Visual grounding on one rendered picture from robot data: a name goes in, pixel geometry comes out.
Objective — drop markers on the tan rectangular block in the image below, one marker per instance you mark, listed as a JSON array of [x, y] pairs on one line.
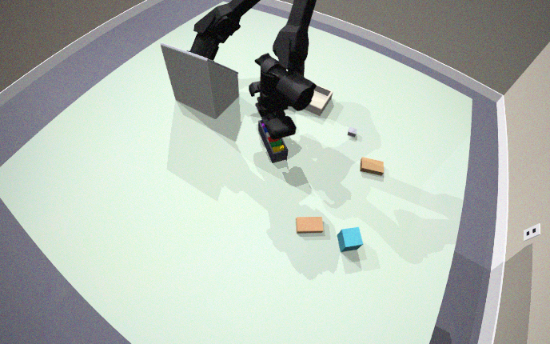
[[372, 166]]

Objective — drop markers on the blue cube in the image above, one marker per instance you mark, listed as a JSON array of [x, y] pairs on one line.
[[349, 239]]

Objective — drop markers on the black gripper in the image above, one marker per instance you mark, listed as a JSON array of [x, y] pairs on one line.
[[270, 108]]

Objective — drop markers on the orange rectangular block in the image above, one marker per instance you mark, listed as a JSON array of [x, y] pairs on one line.
[[309, 225]]

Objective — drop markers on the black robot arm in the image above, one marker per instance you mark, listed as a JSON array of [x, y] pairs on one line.
[[291, 46]]

